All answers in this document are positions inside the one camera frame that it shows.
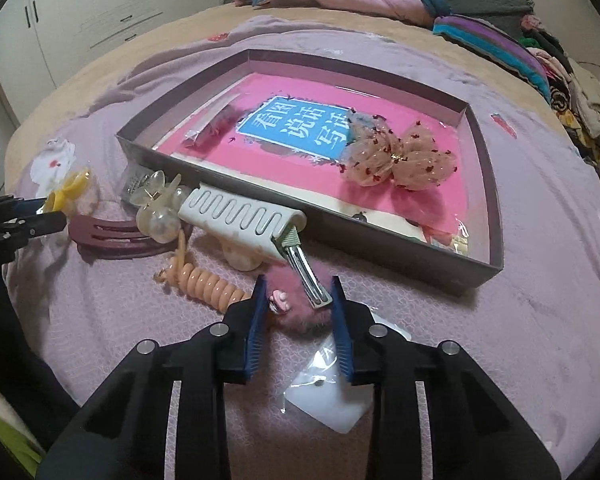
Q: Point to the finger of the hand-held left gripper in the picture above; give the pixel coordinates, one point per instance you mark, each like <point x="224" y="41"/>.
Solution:
<point x="35" y="226"/>
<point x="15" y="206"/>

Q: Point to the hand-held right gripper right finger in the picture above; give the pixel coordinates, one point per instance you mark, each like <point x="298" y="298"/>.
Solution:
<point x="342" y="330"/>

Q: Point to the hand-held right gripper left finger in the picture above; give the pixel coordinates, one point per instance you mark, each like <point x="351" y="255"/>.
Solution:
<point x="257" y="320"/>

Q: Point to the pink fluffy hair clip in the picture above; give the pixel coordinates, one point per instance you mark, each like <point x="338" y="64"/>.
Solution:
<point x="300" y="310"/>

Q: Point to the yellow hair clip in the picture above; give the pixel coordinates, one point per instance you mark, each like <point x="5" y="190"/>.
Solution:
<point x="67" y="192"/>

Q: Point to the maroon hair claw clip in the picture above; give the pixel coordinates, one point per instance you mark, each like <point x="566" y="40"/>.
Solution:
<point x="105" y="237"/>

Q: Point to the earring card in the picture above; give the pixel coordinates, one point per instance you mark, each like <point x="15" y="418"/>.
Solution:
<point x="325" y="400"/>

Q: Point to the white polka-dot hair clip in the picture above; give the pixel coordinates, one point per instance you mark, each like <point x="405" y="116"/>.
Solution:
<point x="240" y="217"/>

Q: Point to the clear flower hair claw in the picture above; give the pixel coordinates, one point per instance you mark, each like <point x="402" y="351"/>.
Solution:
<point x="155" y="210"/>

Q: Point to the shallow grey cardboard box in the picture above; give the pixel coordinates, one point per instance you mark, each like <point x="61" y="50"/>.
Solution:
<point x="472" y="170"/>

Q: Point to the silver glitter hair clip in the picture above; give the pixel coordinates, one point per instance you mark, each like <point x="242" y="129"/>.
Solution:
<point x="134" y="182"/>

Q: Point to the pink book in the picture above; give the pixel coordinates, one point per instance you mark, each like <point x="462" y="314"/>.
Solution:
<point x="260" y="160"/>

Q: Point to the pink tulle bow hair clip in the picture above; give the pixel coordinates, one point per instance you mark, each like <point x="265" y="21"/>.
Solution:
<point x="400" y="157"/>

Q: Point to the beige bed sheet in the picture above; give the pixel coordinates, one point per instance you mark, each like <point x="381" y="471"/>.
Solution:
<point x="130" y="45"/>

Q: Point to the white wardrobe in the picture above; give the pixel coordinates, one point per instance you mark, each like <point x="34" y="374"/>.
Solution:
<point x="80" y="10"/>

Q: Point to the yellow green cloth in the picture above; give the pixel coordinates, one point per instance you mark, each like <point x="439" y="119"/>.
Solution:
<point x="10" y="440"/>

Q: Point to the striped purple teal pillow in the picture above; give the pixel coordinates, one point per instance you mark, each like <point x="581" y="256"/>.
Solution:
<point x="495" y="50"/>

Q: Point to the pile of clothes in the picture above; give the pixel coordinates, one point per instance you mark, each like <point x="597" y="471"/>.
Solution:
<point x="585" y="100"/>

